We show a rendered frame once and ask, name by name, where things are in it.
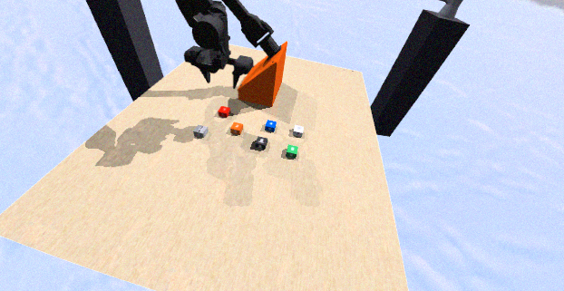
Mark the blue block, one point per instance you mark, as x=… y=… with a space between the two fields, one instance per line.
x=270 y=125

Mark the green block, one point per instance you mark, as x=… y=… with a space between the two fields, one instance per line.
x=291 y=151

